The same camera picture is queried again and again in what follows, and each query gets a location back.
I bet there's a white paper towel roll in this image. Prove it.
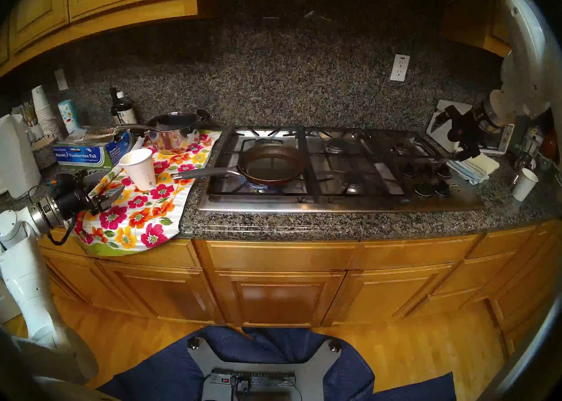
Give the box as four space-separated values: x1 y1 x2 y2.
0 114 41 199

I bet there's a red nonstick frying pan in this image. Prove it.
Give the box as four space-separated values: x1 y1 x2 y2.
171 145 309 187

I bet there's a blue moving blanket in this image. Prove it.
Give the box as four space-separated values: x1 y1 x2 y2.
97 326 457 401

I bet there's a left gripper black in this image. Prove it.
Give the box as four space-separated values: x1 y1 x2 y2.
57 169 126 221

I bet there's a stainless steel saucepan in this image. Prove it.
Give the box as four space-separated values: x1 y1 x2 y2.
116 112 211 155

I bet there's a stainless steel gas cooktop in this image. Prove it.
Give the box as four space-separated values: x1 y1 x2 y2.
197 126 486 214

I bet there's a yellow folded towel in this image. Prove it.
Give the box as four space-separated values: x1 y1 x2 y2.
465 153 500 176

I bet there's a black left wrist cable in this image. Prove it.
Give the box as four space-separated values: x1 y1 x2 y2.
46 215 80 246

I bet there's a blue foil box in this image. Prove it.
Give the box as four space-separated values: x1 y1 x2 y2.
53 127 132 169

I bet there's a white toaster oven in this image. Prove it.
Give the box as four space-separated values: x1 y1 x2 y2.
426 100 515 156

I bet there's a stack of paper cups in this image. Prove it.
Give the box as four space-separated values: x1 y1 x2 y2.
32 85 60 139

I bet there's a blue striped folded towel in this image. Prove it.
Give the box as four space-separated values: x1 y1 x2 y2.
447 159 490 184

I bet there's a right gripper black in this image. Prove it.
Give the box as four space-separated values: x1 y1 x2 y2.
430 110 484 163

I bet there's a wooden base cabinet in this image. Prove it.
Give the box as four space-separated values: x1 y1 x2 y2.
0 213 562 357

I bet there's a black power strip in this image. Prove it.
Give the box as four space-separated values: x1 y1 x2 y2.
210 372 297 387

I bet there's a white paper cup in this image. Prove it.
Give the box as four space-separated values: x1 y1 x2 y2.
512 168 539 202
119 148 156 191

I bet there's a black cast iron grate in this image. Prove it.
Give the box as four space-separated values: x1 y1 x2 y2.
301 127 396 199
382 130 446 163
206 127 310 196

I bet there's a white wall outlet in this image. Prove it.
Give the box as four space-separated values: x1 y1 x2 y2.
390 54 411 82

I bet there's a labelled bottle white cap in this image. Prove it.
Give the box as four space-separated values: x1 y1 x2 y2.
115 92 137 126

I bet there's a woven basket bowl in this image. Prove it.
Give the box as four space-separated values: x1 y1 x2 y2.
31 137 58 170

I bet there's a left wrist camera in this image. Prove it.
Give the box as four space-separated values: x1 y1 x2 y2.
47 173 79 194

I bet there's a leaf patterned cup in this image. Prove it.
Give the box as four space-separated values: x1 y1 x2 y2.
58 99 80 133

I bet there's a floral kitchen towel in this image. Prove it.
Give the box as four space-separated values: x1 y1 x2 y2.
72 130 222 257

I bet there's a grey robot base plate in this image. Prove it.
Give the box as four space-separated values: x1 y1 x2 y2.
188 336 342 401

